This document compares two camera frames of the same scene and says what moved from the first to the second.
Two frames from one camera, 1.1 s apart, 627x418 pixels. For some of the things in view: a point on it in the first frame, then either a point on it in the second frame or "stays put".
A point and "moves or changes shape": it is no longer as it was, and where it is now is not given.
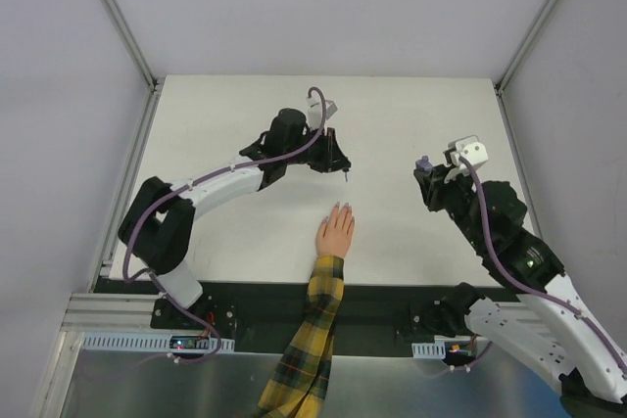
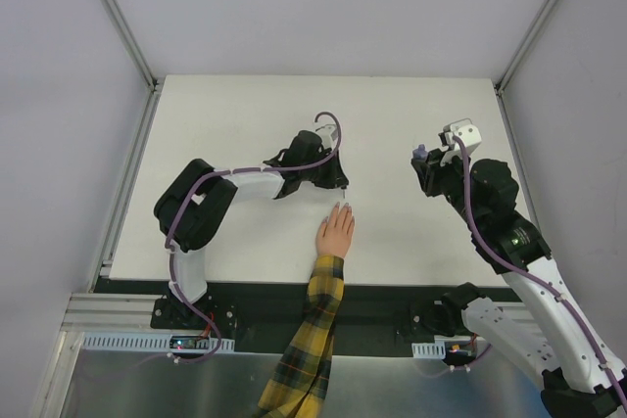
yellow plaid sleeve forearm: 300,385 stays put
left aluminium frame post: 118,18 stays put
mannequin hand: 334,233 stays put
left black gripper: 328,151 to 335,175
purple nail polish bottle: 423,163 moves or changes shape
